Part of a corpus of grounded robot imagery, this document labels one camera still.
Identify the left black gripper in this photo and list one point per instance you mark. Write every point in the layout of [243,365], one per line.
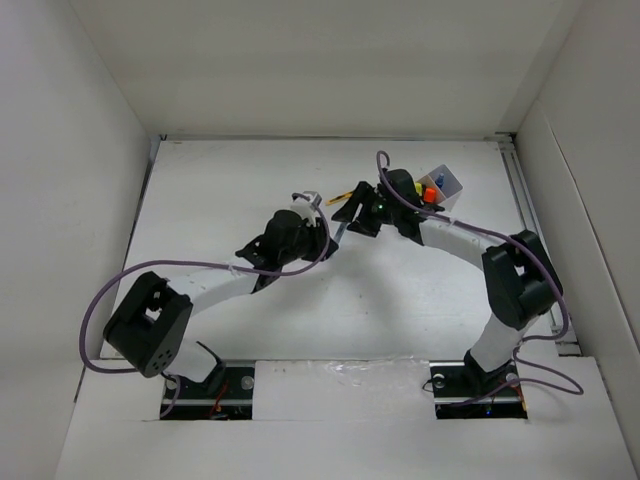
[319,239]

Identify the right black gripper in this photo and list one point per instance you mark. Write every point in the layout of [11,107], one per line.
[349,209]

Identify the yellow utility knife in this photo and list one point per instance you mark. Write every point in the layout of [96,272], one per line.
[338,199]

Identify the orange cap highlighter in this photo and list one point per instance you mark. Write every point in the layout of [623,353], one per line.
[429,195]

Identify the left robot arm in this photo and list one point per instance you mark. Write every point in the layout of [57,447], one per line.
[149,325]

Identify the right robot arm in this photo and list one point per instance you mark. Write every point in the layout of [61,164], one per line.
[521,283]

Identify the blue cap pen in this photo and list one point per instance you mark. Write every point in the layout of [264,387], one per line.
[440,180]

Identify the white three-compartment container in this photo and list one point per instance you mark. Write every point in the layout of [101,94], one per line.
[452,189]

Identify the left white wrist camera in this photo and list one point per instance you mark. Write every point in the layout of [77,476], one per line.
[306,205]

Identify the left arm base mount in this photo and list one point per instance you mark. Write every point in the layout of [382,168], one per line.
[200,385]

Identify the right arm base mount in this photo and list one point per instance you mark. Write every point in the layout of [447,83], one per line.
[458,395]

